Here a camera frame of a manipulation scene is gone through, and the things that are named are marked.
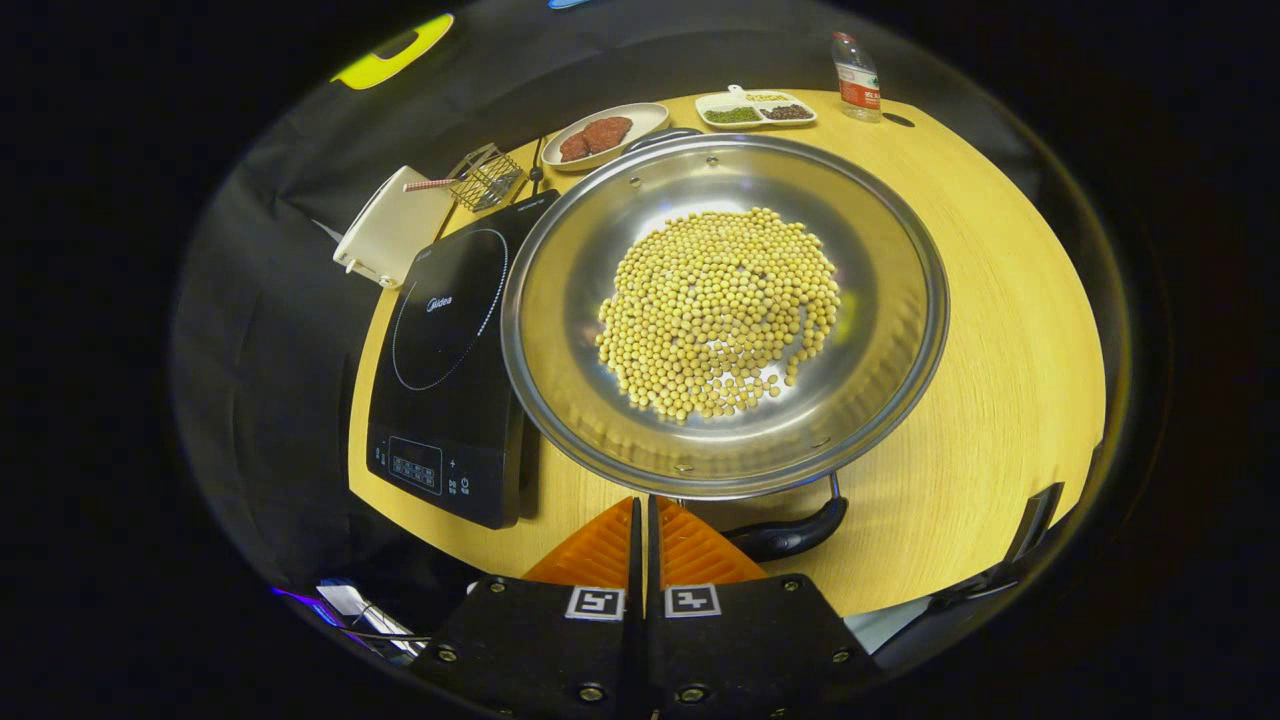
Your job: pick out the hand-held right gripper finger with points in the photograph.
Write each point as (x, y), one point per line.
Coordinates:
(658, 625)
(634, 620)

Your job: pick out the black induction cooktop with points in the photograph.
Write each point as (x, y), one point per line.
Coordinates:
(440, 340)

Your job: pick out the pile of soybeans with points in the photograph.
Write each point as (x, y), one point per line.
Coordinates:
(715, 310)

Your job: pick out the black chair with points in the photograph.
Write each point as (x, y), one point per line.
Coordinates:
(1035, 520)

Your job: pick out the white box appliance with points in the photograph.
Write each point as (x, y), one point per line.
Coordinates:
(390, 235)

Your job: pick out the red meat piece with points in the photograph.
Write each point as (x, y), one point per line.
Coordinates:
(574, 148)
(608, 133)

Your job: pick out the red white striped straw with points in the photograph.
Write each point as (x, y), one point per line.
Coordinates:
(428, 185)

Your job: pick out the round white plate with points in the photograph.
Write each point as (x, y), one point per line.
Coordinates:
(645, 118)

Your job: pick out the pile of green beans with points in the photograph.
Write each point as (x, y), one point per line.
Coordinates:
(732, 115)

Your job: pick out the divided white dish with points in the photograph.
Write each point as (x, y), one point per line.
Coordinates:
(715, 100)

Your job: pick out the pile of dark beans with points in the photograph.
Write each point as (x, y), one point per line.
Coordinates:
(788, 112)

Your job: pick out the small pile of yellow beans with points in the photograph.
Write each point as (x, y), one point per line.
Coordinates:
(767, 97)

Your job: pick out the black table grommet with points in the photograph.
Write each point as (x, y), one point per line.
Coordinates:
(899, 120)

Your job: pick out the clear water bottle red label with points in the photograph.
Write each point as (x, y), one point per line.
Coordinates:
(858, 85)

